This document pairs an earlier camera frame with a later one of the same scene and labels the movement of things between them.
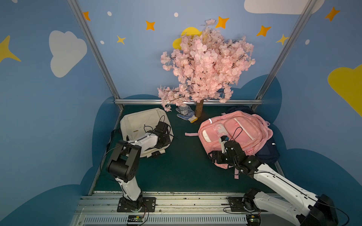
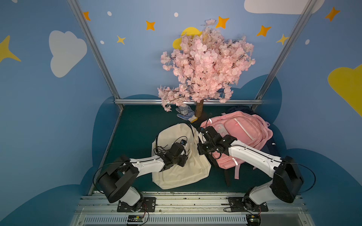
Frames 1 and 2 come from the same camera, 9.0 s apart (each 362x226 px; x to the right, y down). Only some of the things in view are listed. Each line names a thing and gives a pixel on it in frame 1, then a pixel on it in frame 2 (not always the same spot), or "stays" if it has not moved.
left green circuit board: [135, 218] stays
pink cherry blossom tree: [204, 65] stays
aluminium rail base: [178, 208] stays
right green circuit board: [253, 220] stays
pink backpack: [229, 138] stays
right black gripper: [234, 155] -> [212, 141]
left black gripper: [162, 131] -> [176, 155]
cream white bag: [134, 124] -> [197, 167]
